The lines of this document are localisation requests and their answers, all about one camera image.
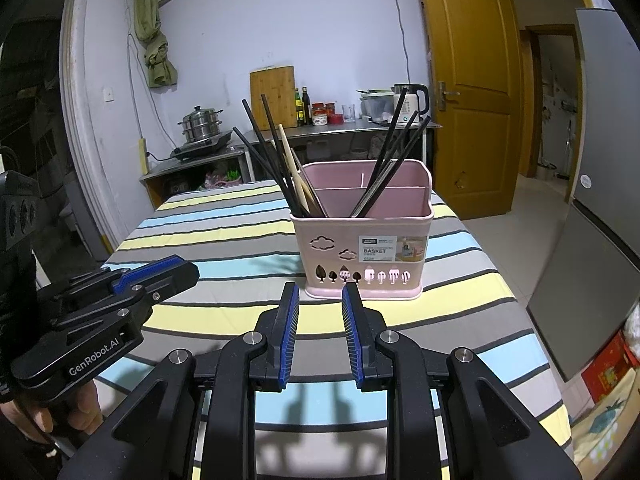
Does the stainless steel steamer pot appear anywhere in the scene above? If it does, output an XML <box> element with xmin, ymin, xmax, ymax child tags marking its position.
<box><xmin>180</xmin><ymin>105</ymin><xmax>224</xmax><ymax>145</ymax></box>

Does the stainless steel prep table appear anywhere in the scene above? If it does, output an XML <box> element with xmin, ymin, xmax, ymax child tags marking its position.
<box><xmin>232</xmin><ymin>119</ymin><xmax>443</xmax><ymax>186</ymax></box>

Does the clear plastic storage container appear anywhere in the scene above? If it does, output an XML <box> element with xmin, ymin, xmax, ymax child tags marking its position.
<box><xmin>357</xmin><ymin>89</ymin><xmax>396</xmax><ymax>122</ymax></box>

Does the grey refrigerator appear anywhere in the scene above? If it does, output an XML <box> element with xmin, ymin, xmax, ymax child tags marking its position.
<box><xmin>527</xmin><ymin>7</ymin><xmax>640</xmax><ymax>383</ymax></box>

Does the long black chopstick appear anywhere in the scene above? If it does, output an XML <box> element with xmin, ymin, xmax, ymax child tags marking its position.
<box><xmin>350</xmin><ymin>86</ymin><xmax>410</xmax><ymax>217</ymax></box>
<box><xmin>357</xmin><ymin>111</ymin><xmax>420</xmax><ymax>217</ymax></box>

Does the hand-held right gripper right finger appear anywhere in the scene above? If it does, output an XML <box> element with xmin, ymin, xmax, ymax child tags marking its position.
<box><xmin>341</xmin><ymin>282</ymin><xmax>583</xmax><ymax>480</ymax></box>

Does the metal door handle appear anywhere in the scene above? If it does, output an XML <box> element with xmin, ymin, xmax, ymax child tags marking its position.
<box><xmin>437</xmin><ymin>81</ymin><xmax>461</xmax><ymax>111</ymax></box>

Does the wooden door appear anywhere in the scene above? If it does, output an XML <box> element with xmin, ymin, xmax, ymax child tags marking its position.
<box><xmin>414</xmin><ymin>0</ymin><xmax>521</xmax><ymax>221</ymax></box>

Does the stainless steel stove stand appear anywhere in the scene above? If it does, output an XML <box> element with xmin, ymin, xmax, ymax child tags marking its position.
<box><xmin>139</xmin><ymin>145</ymin><xmax>256</xmax><ymax>211</ymax></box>

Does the green tied curtain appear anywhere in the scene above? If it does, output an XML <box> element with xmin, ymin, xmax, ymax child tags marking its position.
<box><xmin>135</xmin><ymin>0</ymin><xmax>179</xmax><ymax>88</ymax></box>

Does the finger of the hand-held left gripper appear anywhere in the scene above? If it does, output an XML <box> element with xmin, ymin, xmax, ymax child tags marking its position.
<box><xmin>50</xmin><ymin>260</ymin><xmax>201</xmax><ymax>334</ymax></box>
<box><xmin>37</xmin><ymin>254</ymin><xmax>186</xmax><ymax>312</ymax></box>

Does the black cooktop stove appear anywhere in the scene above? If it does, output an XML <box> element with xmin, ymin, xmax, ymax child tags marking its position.
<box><xmin>170</xmin><ymin>130</ymin><xmax>233</xmax><ymax>162</ymax></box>

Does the dark grey chopstick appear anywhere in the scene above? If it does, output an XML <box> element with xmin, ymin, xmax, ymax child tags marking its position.
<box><xmin>350</xmin><ymin>130</ymin><xmax>413</xmax><ymax>218</ymax></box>
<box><xmin>350</xmin><ymin>110</ymin><xmax>401</xmax><ymax>218</ymax></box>

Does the pink plastic utensil basket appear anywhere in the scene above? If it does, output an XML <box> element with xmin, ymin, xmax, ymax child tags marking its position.
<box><xmin>290</xmin><ymin>158</ymin><xmax>435</xmax><ymax>302</ymax></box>

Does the red cardboard box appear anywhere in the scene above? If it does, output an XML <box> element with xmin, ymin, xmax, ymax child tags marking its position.
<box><xmin>580</xmin><ymin>330</ymin><xmax>640</xmax><ymax>403</ymax></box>

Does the person's left hand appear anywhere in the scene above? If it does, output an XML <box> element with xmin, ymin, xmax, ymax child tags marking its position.
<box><xmin>15</xmin><ymin>379</ymin><xmax>104</xmax><ymax>443</ymax></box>

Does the white electric kettle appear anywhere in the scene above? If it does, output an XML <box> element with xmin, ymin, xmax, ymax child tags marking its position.
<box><xmin>391</xmin><ymin>83</ymin><xmax>431</xmax><ymax>120</ymax></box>

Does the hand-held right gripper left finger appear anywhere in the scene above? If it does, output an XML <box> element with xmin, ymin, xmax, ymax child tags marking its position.
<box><xmin>57</xmin><ymin>281</ymin><xmax>301</xmax><ymax>480</ymax></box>

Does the wall cable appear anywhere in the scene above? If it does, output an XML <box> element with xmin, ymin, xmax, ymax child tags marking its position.
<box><xmin>386</xmin><ymin>0</ymin><xmax>415</xmax><ymax>88</ymax></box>

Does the wooden chopstick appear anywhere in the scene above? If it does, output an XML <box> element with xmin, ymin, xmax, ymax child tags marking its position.
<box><xmin>278</xmin><ymin>124</ymin><xmax>312</xmax><ymax>218</ymax></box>
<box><xmin>291</xmin><ymin>149</ymin><xmax>326</xmax><ymax>217</ymax></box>

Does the wooden cutting board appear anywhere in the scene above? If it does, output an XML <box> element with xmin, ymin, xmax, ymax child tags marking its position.
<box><xmin>250</xmin><ymin>66</ymin><xmax>299</xmax><ymax>128</ymax></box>

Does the light printed bag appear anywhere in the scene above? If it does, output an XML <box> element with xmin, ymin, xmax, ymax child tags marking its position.
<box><xmin>570</xmin><ymin>375</ymin><xmax>640</xmax><ymax>466</ymax></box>

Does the striped tablecloth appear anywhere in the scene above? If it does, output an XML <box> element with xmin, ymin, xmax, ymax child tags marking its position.
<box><xmin>65</xmin><ymin>180</ymin><xmax>573</xmax><ymax>480</ymax></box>

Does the dark wooden doorway frame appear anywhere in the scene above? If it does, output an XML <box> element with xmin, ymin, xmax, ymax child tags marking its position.
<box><xmin>520</xmin><ymin>24</ymin><xmax>583</xmax><ymax>181</ymax></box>

